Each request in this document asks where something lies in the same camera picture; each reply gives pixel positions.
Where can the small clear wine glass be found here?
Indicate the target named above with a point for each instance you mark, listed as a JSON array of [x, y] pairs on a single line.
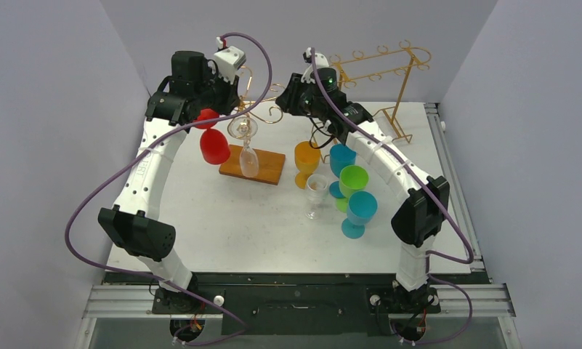
[[316, 190]]

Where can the gold rectangular wire glass rack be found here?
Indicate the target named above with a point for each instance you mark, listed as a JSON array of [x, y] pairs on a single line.
[[386, 67]]

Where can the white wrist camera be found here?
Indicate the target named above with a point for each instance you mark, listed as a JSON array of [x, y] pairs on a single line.
[[228, 60], [313, 60]]

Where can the clear champagne flute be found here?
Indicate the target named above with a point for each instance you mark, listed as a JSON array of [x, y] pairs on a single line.
[[244, 128]]

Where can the orange plastic goblet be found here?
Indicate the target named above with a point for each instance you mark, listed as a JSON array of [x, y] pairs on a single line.
[[307, 160]]

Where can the gold spiral rack wooden base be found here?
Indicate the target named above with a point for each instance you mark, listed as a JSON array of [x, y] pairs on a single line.
[[270, 163]]

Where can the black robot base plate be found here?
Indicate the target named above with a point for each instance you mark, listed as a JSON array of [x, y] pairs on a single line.
[[297, 304]]

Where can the blue plastic goblet front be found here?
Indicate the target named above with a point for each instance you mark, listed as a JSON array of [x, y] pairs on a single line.
[[361, 208]]

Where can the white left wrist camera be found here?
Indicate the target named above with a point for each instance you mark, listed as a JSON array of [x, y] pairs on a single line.
[[228, 60]]

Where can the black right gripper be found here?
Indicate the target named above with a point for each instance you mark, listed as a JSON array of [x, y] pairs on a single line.
[[290, 94]]

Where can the blue plastic goblet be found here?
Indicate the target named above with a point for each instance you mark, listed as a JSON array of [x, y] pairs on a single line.
[[340, 156], [361, 208]]

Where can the red plastic goblet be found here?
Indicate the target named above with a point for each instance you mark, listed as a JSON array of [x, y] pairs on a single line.
[[213, 143]]

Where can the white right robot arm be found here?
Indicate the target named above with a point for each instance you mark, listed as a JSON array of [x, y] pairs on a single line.
[[423, 198]]

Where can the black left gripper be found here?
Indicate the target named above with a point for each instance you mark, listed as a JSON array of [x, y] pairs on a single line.
[[232, 99]]

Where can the green plastic goblet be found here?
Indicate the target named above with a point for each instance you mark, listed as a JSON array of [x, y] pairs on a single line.
[[352, 178]]

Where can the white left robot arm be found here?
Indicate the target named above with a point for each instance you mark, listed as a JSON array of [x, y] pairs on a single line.
[[132, 223]]

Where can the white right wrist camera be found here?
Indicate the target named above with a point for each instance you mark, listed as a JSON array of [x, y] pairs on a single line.
[[313, 60]]

